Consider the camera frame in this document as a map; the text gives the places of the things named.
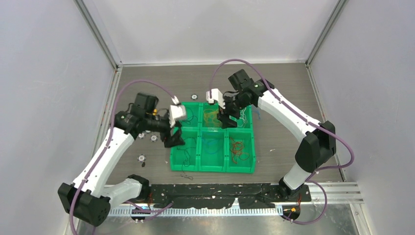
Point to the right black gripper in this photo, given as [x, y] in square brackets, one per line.
[227, 123]

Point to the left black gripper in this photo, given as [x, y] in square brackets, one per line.
[176, 139]

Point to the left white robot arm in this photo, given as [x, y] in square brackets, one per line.
[86, 198]

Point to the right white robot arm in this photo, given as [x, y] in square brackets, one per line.
[317, 144]

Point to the poker chip right middle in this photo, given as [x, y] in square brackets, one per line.
[154, 138]

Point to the green six-compartment bin tray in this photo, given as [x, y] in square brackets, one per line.
[209, 148]

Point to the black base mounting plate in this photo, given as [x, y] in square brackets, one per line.
[219, 196]

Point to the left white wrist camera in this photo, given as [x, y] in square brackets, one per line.
[177, 112]

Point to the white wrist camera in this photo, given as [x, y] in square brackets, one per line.
[177, 112]
[215, 96]

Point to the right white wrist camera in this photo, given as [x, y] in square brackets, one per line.
[215, 96]

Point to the aluminium front rail frame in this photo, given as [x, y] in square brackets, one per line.
[240, 209]

